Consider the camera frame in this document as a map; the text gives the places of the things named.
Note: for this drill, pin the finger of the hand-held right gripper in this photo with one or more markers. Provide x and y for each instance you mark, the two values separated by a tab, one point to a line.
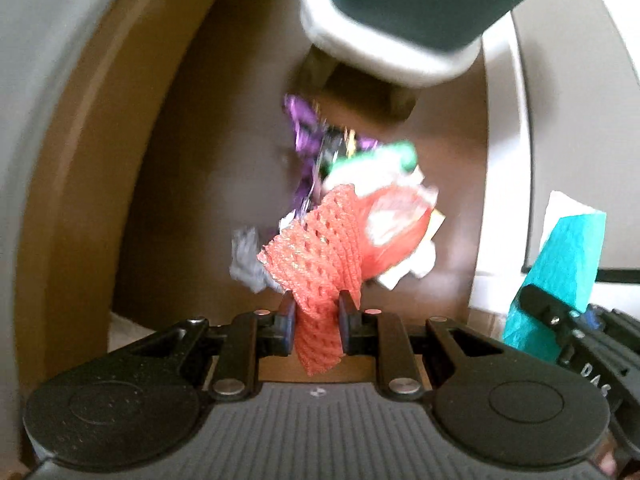
545	305

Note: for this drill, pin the crumpled grey paper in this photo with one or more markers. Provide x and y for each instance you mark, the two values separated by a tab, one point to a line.
245	260

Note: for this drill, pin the crumpled white paper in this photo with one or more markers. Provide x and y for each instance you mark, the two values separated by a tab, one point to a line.
405	272

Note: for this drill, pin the white cabinet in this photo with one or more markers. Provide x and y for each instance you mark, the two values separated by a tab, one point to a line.
575	85

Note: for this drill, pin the purple snack packet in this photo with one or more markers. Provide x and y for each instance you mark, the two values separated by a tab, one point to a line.
300	125

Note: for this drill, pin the green plastic tube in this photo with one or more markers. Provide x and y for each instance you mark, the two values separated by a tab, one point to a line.
395	152

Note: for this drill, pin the dark green bin white base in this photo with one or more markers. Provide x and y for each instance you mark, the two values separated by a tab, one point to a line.
400	10

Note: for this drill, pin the orange foam fruit net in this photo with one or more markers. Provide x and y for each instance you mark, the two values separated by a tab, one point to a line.
310	250

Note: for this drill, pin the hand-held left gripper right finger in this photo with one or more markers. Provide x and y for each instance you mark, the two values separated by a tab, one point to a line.
345	325

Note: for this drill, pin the red snack packet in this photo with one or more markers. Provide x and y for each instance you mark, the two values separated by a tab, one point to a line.
395	240

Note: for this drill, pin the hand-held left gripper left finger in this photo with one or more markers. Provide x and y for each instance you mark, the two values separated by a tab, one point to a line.
287	324

